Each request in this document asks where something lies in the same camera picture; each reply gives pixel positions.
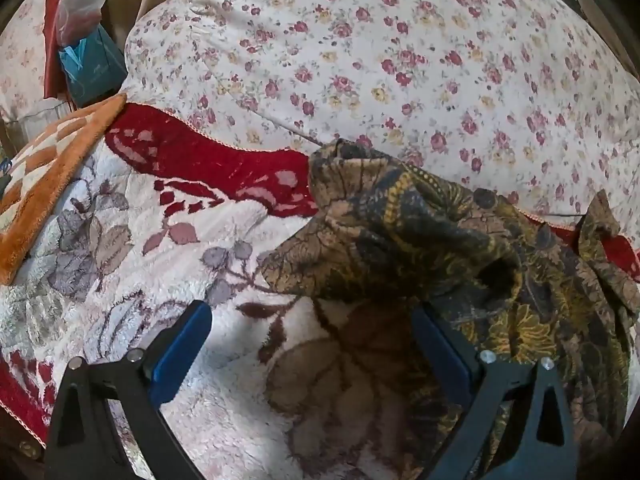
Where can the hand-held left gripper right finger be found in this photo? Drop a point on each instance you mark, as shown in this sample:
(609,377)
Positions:
(442,355)

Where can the red and white fleece blanket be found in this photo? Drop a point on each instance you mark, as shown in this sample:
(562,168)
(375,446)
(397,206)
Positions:
(200,260)

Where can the brown leaf-patterned garment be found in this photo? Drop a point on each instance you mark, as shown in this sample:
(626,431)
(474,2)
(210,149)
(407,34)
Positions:
(400,220)

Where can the clear plastic bag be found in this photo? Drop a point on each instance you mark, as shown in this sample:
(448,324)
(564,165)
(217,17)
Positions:
(82,7)

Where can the white rose-print quilt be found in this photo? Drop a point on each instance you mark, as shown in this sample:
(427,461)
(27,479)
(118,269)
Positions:
(380,50)

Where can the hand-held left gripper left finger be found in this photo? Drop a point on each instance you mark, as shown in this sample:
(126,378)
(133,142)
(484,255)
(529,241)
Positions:
(175,355)

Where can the orange checkered mat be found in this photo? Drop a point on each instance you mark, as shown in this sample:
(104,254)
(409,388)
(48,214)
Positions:
(45,175)

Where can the pale floral pillow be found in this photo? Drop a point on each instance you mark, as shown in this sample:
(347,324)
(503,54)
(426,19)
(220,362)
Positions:
(22,65)

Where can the teal bag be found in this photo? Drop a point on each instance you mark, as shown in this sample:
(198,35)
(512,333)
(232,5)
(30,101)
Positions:
(92,67)

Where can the red hanging cloth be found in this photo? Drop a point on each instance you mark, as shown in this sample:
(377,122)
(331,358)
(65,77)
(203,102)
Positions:
(52,40)

